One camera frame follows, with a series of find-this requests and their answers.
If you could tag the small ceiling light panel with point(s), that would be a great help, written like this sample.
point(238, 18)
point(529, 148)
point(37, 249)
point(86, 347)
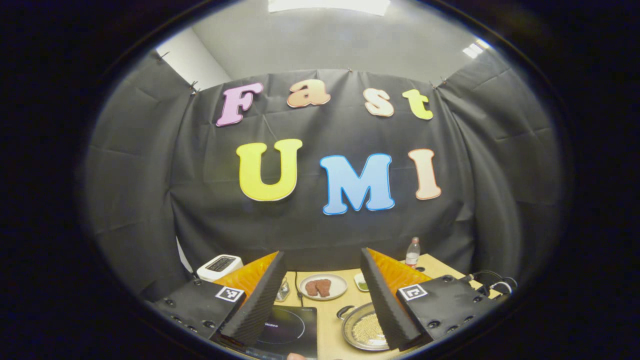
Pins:
point(477, 49)

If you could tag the white divided dish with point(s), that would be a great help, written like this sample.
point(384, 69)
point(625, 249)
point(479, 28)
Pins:
point(359, 277)

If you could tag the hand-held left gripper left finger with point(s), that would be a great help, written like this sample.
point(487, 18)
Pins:
point(260, 305)

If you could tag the black induction cooktop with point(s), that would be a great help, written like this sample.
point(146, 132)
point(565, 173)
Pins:
point(285, 330)

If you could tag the green mung bean portion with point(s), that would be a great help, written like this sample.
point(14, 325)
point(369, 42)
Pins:
point(363, 286)

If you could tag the brown meat slice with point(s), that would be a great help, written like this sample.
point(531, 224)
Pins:
point(311, 288)
point(324, 287)

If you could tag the stainless steel pot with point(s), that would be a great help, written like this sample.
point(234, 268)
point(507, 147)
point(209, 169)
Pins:
point(350, 327)

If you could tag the large soybean heap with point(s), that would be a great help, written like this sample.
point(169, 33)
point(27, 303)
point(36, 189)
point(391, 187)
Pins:
point(370, 331)

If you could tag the clear plastic water bottle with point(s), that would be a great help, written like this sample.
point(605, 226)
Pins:
point(413, 252)

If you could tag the large ceiling light panel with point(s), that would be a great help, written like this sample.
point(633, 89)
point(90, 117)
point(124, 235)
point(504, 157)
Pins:
point(330, 6)

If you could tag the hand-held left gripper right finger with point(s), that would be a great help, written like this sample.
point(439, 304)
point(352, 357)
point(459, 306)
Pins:
point(387, 305)

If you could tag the round white plate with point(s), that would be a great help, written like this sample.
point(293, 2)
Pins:
point(337, 286)

